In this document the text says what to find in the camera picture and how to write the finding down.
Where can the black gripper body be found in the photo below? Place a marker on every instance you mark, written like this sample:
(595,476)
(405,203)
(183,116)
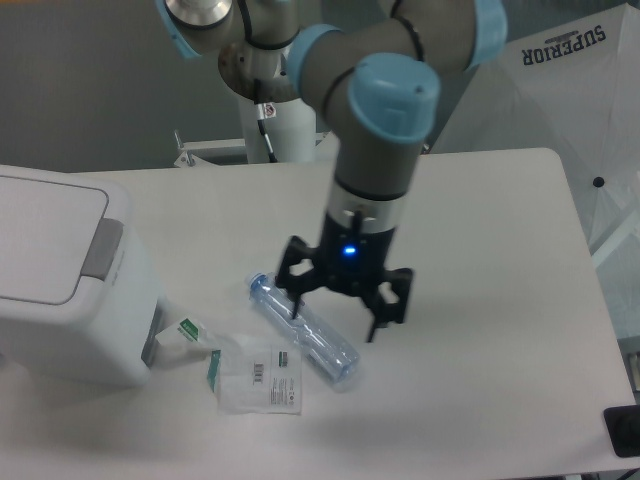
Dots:
(352,263)

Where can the white metal base frame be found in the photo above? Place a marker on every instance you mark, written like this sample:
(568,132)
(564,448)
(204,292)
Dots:
(210,152)

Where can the white green paper wrapper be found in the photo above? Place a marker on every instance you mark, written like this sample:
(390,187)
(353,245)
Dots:
(183,342)

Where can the crushed clear plastic bottle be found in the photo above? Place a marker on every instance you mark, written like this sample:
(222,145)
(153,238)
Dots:
(325,348)

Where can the white SUPERIOR umbrella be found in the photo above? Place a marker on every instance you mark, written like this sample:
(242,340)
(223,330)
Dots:
(573,89)

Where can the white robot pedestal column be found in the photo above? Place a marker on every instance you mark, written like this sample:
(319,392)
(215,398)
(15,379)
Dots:
(284,131)

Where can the black device at edge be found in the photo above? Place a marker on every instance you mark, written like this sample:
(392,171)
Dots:
(623,428)

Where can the white push-lid trash can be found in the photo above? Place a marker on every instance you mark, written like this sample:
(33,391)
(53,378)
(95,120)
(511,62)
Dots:
(80,298)

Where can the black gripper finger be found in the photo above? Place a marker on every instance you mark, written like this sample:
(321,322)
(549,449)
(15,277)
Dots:
(387,297)
(296,285)

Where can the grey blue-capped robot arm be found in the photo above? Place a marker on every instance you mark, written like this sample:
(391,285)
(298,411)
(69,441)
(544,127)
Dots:
(377,89)

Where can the clear plastic packaging bag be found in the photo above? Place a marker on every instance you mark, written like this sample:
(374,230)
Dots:
(253,375)

